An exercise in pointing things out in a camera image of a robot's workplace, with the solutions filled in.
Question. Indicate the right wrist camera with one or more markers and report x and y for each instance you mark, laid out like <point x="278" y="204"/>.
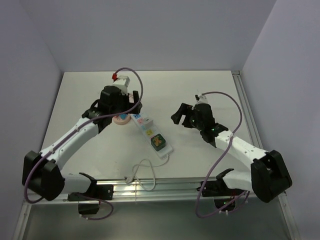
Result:
<point x="201" y="99"/>

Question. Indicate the blue triangular plug adapter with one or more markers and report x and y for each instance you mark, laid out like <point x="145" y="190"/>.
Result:
<point x="123" y="116"/>

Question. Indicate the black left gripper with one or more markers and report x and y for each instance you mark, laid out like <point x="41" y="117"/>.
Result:
<point x="129" y="105"/>

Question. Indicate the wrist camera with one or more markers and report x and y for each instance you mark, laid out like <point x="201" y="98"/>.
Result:
<point x="121" y="82"/>
<point x="201" y="99"/>

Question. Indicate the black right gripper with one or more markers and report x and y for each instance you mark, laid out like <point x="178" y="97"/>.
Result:
<point x="187" y="123"/>

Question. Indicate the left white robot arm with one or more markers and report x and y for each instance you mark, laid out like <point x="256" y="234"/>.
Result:
<point x="41" y="175"/>

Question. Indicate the aluminium right rail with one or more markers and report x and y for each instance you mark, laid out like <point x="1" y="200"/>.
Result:
<point x="247" y="112"/>

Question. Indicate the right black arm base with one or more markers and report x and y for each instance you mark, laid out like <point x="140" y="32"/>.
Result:
<point x="220" y="192"/>

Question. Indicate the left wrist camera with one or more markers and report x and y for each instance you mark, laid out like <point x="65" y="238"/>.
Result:
<point x="121" y="82"/>

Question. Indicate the pink round socket hub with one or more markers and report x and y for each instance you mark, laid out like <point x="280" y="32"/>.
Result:
<point x="120" y="122"/>

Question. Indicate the dark green cube plug adapter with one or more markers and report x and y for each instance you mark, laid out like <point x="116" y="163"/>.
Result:
<point x="158" y="142"/>

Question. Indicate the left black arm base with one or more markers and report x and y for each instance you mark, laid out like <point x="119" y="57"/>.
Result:
<point x="89" y="203"/>

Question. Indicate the white plug adapter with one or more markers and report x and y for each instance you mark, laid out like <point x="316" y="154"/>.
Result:
<point x="148" y="122"/>

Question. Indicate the white multicolour power strip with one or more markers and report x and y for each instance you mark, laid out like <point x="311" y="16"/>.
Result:
<point x="148" y="133"/>

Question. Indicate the aluminium front rail frame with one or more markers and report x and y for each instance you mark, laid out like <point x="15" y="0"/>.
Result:
<point x="165" y="189"/>

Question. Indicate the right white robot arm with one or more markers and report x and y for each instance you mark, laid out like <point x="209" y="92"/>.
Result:
<point x="266" y="176"/>

